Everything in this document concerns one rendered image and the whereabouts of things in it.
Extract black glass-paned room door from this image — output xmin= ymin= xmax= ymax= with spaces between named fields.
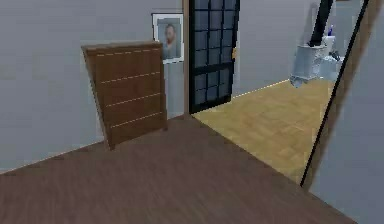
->
xmin=188 ymin=0 xmax=242 ymax=115

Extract black slanted post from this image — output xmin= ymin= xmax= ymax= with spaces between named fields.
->
xmin=307 ymin=0 xmax=335 ymax=48

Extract white framed portrait picture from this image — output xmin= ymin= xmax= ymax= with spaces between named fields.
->
xmin=151 ymin=12 xmax=185 ymax=65

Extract brown chest of drawers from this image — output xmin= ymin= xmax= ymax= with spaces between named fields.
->
xmin=80 ymin=40 xmax=169 ymax=151

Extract white bed with pale cover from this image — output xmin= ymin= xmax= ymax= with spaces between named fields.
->
xmin=289 ymin=34 xmax=345 ymax=89

